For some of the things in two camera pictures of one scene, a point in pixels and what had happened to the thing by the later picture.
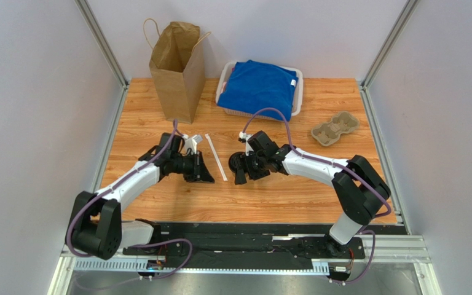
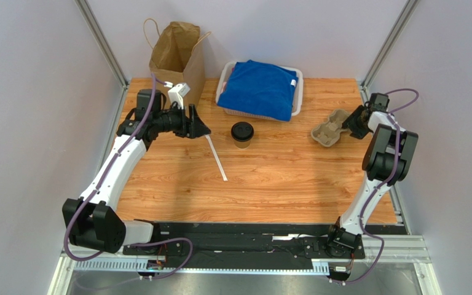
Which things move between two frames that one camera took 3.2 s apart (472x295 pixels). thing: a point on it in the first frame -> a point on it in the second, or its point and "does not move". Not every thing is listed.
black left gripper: (199, 172) -> (193, 126)
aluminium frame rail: (380, 248) does not move
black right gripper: (251, 165) -> (357, 123)
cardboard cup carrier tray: (328, 134) does not move
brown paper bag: (178, 67) does not move
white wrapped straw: (217, 160) does not move
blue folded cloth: (251, 86) does not move
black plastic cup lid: (237, 161) -> (242, 131)
